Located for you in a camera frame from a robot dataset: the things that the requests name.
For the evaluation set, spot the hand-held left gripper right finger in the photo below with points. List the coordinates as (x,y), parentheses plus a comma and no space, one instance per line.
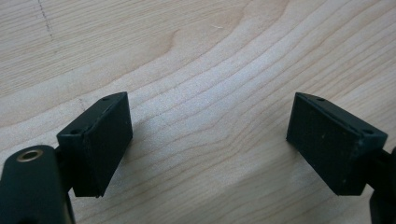
(330,143)

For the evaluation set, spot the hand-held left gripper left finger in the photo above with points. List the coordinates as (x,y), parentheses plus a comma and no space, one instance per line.
(96,143)

